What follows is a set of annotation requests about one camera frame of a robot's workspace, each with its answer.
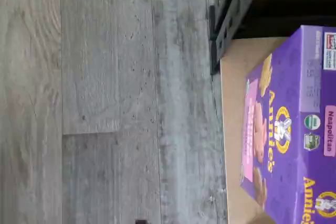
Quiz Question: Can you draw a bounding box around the purple Annie's box pink label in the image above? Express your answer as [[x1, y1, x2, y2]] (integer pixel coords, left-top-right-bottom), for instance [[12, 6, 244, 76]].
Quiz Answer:
[[239, 24, 336, 224]]

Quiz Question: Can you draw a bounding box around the black metal shelving rack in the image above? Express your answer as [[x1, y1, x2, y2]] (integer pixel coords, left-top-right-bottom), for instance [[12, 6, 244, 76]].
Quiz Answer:
[[208, 0, 336, 75]]

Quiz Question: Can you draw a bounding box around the wooden shelf board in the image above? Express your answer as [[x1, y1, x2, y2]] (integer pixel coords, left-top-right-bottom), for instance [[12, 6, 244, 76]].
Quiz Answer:
[[219, 37, 297, 224]]

